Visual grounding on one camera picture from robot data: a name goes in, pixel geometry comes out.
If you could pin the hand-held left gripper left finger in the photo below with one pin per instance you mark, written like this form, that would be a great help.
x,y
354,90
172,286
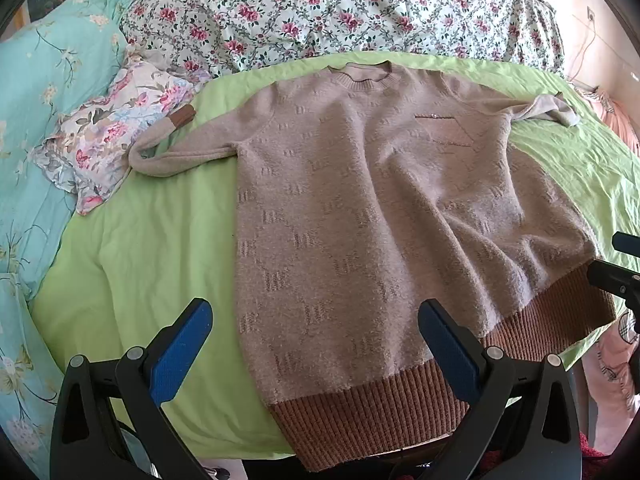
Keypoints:
x,y
182,345

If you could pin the pink cloth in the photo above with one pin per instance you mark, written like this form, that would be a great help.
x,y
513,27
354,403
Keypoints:
x,y
617,115

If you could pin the pastel floral pillow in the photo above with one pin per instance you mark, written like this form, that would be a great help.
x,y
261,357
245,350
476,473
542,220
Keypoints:
x,y
110,130

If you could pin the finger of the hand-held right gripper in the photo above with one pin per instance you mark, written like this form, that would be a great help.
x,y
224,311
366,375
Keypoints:
x,y
620,280
629,246

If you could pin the wall socket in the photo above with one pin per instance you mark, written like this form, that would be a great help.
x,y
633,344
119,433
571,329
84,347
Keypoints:
x,y
591,13

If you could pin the teal floral blanket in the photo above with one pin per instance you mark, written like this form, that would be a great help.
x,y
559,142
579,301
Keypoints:
x,y
35,110

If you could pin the green bed sheet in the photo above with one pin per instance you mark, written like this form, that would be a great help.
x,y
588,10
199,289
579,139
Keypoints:
x,y
150,260

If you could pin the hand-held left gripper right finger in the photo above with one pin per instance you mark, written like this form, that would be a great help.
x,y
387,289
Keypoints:
x,y
445,355

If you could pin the beige knit sweater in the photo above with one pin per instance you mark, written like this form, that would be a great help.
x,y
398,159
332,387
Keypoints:
x,y
380,210

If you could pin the white red-flower quilt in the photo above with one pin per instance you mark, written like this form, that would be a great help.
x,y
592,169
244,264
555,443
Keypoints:
x,y
325,5

